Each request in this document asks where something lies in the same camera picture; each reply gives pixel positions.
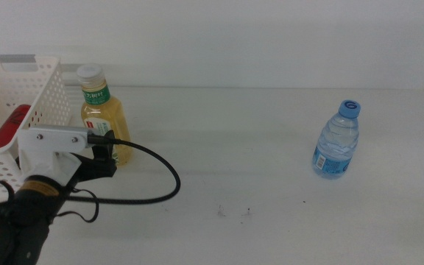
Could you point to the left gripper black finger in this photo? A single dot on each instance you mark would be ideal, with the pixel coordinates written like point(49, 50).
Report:
point(104, 149)

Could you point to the yellow tea bottle green label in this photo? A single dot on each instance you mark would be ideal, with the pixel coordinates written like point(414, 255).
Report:
point(101, 110)

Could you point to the red soda can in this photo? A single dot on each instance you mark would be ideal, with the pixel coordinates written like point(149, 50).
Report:
point(9, 127)

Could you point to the clear water bottle blue cap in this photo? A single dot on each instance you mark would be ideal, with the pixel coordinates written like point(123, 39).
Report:
point(335, 147)

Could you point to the white perforated plastic basket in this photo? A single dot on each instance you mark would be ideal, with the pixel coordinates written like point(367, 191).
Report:
point(50, 95)

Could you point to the grey wall trunking strip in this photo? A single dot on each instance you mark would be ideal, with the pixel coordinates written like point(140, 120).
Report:
point(160, 69)

